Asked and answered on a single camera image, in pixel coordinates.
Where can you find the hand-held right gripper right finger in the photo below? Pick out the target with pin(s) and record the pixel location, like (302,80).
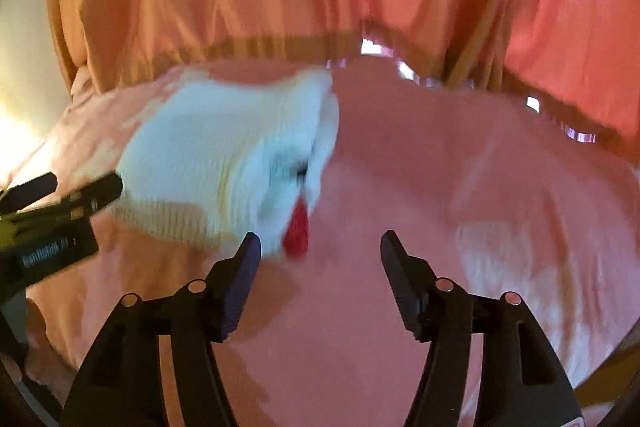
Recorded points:
(400,277)

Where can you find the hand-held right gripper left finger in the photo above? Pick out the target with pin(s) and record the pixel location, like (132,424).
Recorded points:
(240,287)

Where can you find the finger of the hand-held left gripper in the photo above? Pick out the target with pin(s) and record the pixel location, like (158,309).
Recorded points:
(97,192)
(30,192)

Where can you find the red white black knit sweater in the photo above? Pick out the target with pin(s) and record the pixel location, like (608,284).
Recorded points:
(200,147)

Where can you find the pink floral blanket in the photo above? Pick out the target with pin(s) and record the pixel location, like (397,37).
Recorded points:
(440,187)

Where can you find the pink-red curtain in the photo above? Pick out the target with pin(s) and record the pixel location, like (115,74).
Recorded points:
(565,7)

